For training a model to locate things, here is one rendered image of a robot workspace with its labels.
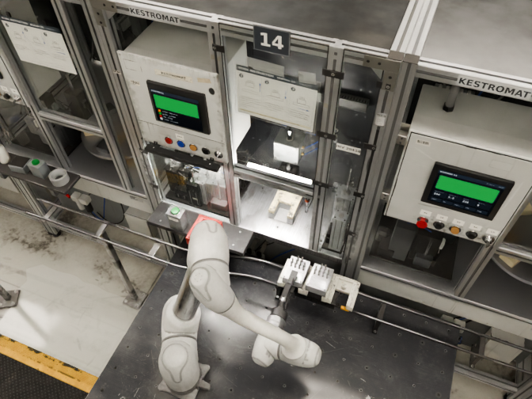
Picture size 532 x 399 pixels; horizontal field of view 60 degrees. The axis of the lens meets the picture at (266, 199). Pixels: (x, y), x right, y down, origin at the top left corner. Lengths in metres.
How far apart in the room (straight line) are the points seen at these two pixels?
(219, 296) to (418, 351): 1.15
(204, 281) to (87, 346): 1.82
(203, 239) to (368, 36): 0.86
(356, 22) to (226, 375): 1.58
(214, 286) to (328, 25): 0.92
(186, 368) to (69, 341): 1.40
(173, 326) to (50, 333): 1.42
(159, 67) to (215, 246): 0.70
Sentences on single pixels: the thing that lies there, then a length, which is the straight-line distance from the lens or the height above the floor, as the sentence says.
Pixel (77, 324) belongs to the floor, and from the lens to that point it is 3.34.
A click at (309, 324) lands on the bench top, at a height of 0.68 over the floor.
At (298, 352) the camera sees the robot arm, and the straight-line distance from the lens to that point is 1.94.
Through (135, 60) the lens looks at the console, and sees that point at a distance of 1.88.
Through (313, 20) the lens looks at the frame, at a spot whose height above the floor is 2.01.
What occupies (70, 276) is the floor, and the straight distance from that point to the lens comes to 3.54.
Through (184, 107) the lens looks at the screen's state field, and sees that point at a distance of 1.86.
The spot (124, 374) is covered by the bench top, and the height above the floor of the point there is 0.68.
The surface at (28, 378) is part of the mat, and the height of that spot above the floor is 0.01.
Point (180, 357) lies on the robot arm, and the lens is 2.04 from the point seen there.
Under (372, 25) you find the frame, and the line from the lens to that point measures 1.64.
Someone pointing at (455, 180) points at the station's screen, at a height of 1.65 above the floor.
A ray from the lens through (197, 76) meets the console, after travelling 1.76.
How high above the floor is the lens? 2.83
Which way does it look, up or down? 51 degrees down
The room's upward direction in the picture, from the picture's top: 1 degrees counter-clockwise
